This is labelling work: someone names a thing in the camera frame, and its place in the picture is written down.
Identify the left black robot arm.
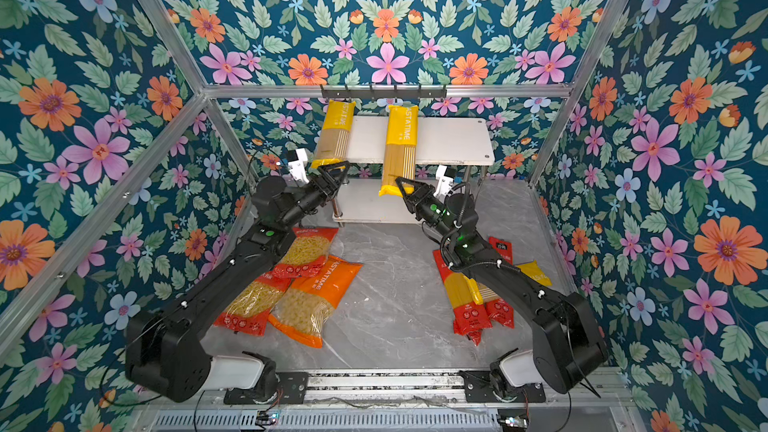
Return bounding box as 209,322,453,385
125,161,349,403

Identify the white two-tier shelf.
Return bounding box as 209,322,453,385
332,116,494,225

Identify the red macaroni bag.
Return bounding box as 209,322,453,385
272,228,339,279
214,273,292,336

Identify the red macaroni bag upper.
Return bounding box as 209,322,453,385
272,228,339,279

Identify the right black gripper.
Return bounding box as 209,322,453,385
399,177,460,248

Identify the yellow spaghetti pack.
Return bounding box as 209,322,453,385
467,261,547,306
378,106,419,197
311,100,356,168

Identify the orange macaroni bag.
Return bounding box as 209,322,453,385
268,256,363,349

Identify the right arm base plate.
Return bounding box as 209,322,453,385
459,370,546,405

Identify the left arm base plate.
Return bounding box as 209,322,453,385
224,372,309,405

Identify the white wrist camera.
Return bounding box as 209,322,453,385
434,165,462,201
287,148,309,186

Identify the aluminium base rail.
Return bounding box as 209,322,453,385
137,368,637,415

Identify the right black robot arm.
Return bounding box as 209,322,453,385
395,177,608,396

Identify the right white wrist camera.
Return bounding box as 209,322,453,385
434,165,462,201

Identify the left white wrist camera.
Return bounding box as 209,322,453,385
287,148,309,186

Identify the red macaroni bag lower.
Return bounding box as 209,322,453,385
214,273,292,336

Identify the red spaghetti pack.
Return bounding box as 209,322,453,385
485,298,515,329
433,250,492,345
488,236,514,264

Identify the metal hook rail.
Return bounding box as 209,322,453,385
320,85,448,101

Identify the white vented cable duct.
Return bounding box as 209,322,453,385
146,409,501,431

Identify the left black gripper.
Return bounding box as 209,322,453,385
277,157,348,230

